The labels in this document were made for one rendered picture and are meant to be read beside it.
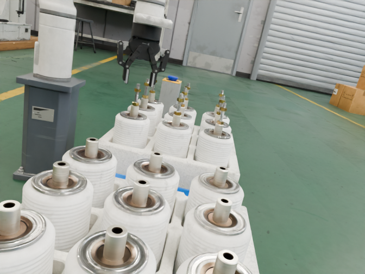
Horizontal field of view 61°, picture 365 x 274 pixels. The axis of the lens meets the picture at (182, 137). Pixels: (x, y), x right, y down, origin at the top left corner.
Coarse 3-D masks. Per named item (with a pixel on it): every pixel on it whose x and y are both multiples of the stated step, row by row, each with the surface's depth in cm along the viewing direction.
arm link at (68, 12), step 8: (40, 0) 80; (48, 0) 80; (56, 0) 81; (64, 0) 83; (72, 0) 87; (40, 8) 81; (48, 8) 79; (56, 8) 79; (64, 8) 80; (72, 8) 82; (64, 16) 81; (72, 16) 83
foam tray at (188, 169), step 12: (108, 132) 91; (192, 132) 115; (108, 144) 82; (192, 144) 96; (120, 156) 82; (132, 156) 82; (144, 156) 81; (168, 156) 82; (192, 156) 86; (120, 168) 83; (180, 168) 81; (192, 168) 81; (204, 168) 80; (228, 168) 83; (180, 180) 82
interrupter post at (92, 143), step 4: (88, 140) 54; (92, 140) 56; (96, 140) 55; (88, 144) 55; (92, 144) 54; (96, 144) 55; (88, 148) 55; (92, 148) 55; (96, 148) 55; (88, 152) 55; (92, 152) 55; (96, 152) 56; (88, 156) 55; (92, 156) 55; (96, 156) 56
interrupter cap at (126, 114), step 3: (123, 111) 87; (126, 111) 88; (129, 111) 89; (120, 114) 85; (123, 114) 85; (126, 114) 86; (129, 114) 87; (138, 114) 88; (141, 114) 89; (126, 117) 83; (129, 117) 83; (132, 117) 84; (135, 117) 84; (138, 117) 84; (141, 117) 85; (144, 117) 86
